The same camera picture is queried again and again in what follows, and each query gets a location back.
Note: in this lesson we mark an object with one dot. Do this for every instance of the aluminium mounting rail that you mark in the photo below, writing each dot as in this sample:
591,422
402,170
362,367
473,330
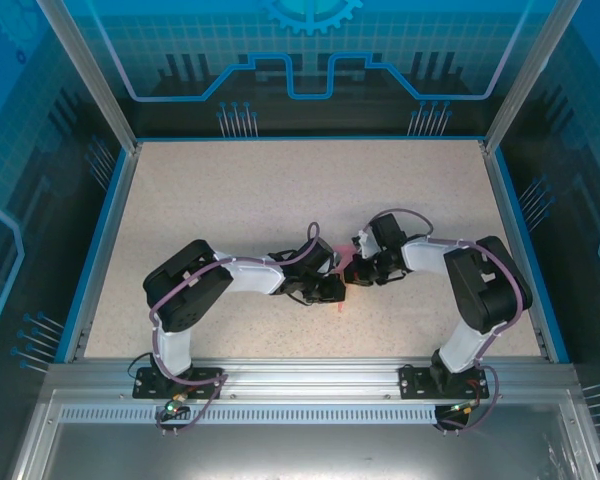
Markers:
310,380

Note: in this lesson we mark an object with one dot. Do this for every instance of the aluminium side rail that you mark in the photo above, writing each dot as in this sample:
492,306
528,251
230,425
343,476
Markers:
515,200
107,240

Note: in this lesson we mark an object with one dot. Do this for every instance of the pink cloth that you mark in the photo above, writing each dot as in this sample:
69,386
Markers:
345,252

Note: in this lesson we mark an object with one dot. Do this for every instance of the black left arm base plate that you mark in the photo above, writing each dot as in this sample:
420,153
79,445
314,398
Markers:
205,382

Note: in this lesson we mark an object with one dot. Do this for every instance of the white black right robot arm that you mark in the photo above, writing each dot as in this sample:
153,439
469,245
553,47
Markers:
485,290

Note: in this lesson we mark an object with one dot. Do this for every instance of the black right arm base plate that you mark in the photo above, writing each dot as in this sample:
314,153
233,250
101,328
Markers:
415,382

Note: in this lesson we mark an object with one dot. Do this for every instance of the aluminium frame post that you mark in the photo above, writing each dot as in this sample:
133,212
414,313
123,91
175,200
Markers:
95,80
525,80

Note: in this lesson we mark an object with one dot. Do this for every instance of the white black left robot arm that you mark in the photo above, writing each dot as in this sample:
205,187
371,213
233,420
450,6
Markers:
185,295

